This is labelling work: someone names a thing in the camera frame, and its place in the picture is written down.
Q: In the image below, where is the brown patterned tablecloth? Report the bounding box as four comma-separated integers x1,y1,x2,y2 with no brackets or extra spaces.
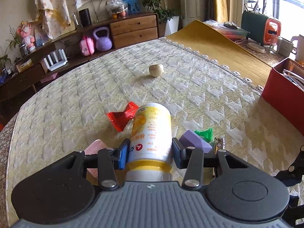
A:
0,37,294,228

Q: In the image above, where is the glass cup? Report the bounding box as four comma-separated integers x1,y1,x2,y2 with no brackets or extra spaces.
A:
269,33,282,55

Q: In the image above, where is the purple kettlebell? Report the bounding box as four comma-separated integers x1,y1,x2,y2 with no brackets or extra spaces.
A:
92,27,113,52

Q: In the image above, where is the beige garlic bulb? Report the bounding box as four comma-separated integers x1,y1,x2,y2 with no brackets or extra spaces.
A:
149,63,164,77

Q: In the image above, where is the green plastic cone piece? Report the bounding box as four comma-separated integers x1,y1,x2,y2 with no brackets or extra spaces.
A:
194,127,214,141

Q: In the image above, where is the clear snack bag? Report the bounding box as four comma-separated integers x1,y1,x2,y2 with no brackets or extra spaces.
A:
105,0,129,19

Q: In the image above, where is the blue photo card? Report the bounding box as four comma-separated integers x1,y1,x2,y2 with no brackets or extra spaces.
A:
122,0,139,15

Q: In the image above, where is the small potted plant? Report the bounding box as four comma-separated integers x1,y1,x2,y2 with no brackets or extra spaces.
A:
6,26,29,58

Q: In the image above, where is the green orange utensil holder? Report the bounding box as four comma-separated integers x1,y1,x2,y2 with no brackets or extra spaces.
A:
241,9,282,46

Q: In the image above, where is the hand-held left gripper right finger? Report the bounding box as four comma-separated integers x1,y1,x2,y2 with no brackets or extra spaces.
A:
172,138,240,191

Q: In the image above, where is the white router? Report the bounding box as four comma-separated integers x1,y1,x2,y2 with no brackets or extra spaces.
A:
42,48,68,72

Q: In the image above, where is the floral cloth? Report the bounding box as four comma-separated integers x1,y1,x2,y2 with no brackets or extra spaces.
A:
35,0,134,40

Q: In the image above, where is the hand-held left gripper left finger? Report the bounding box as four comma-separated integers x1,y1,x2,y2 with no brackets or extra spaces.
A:
68,138,131,191

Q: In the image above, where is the tall potted plant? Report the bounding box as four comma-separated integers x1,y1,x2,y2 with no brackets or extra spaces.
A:
131,0,182,37

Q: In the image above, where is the white cable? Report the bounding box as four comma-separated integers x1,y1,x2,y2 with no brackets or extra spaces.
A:
282,69,304,89

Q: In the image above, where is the pink plush doll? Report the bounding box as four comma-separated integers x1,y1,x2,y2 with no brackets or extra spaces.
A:
17,21,36,52

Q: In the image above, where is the red candy wrapper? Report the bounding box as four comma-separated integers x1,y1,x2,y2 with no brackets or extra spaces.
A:
107,101,139,132

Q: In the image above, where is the red tin box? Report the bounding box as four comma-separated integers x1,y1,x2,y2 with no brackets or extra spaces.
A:
261,58,304,136

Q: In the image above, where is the black cylindrical speaker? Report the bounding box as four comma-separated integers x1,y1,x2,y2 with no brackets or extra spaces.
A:
78,8,92,27

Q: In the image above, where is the pink toy suitcase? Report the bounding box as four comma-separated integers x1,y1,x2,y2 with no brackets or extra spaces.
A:
79,36,96,56

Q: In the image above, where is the flat pink box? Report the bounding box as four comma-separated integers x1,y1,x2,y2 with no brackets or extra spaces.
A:
39,73,58,84

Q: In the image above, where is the wooden TV cabinet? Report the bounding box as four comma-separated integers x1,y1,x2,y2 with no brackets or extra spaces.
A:
0,13,159,101

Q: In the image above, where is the yellow wood-grain mat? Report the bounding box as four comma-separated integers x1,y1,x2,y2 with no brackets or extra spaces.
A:
165,19,280,89

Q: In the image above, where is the purple wedge block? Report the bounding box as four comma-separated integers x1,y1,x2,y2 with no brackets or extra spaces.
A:
178,129,213,154

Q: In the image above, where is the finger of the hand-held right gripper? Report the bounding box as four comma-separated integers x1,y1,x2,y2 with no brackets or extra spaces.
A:
283,196,304,227
273,145,304,188

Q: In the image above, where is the cream quilted mat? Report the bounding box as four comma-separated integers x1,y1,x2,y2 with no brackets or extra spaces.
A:
7,37,304,226

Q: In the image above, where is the green mug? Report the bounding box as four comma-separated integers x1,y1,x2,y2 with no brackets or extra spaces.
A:
278,37,298,58

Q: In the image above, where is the round beige coaster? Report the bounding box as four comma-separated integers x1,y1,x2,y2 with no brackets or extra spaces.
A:
246,42,266,53

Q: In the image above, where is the yellow curtain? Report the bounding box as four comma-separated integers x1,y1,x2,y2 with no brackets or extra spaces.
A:
209,0,245,24

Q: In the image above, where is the small cardboard box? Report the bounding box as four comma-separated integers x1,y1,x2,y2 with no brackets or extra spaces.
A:
14,58,34,73

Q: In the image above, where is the yellow white bottle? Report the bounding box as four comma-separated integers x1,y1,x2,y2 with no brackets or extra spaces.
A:
125,102,173,184

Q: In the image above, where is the pink rectangular block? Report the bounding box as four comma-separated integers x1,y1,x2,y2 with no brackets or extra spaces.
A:
84,139,107,179

